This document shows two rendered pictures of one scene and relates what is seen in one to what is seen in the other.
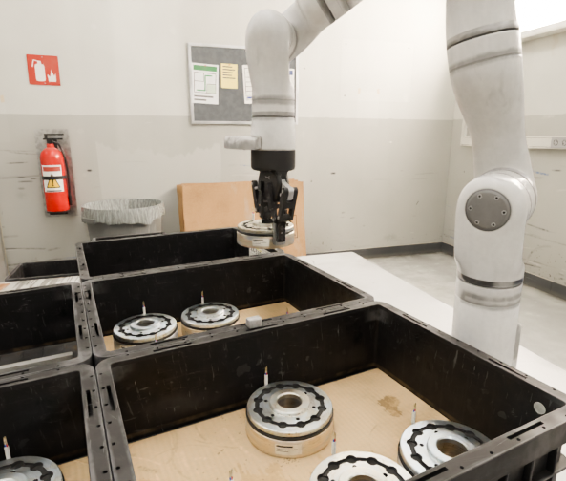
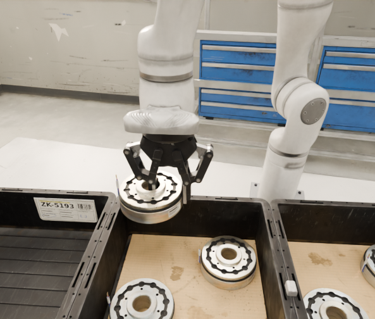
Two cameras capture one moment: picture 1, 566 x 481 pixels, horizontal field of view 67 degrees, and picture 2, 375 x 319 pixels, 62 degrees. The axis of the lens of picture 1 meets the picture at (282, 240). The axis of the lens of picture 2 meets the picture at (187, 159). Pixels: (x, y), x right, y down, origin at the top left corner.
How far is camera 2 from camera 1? 0.63 m
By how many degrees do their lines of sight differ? 57
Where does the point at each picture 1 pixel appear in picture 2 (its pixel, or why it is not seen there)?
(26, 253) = not seen: outside the picture
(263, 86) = (182, 43)
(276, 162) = not seen: hidden behind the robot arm
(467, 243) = (296, 135)
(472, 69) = (320, 11)
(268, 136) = (188, 103)
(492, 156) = (292, 68)
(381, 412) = (325, 268)
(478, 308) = (296, 169)
